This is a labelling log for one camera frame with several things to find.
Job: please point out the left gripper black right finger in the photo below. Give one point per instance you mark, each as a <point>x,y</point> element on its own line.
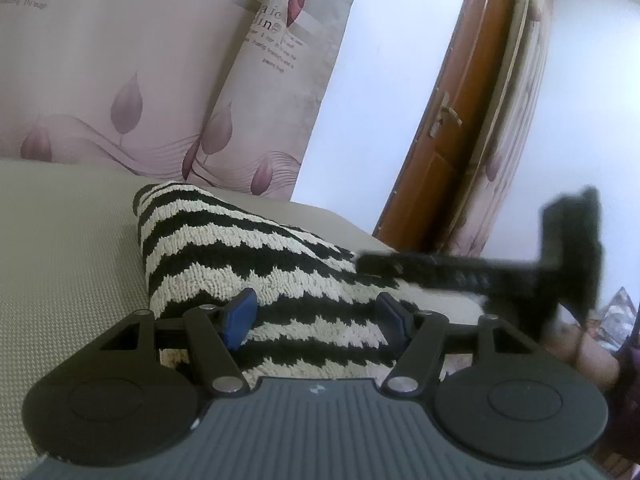
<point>489,388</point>

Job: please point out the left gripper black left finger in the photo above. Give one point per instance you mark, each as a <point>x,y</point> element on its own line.
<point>138,388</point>

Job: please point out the black white striped knit sweater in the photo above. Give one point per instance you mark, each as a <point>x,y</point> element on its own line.
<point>315,315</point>

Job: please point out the person's right hand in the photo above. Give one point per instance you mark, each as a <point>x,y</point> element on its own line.
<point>573,345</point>

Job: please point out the brown wooden door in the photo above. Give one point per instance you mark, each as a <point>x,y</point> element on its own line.
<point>423,195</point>

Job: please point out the pink leaf print curtain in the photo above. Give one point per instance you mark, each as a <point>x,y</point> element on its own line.
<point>221,93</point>

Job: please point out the metal door handle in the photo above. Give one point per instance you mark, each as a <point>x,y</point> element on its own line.
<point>445,112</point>

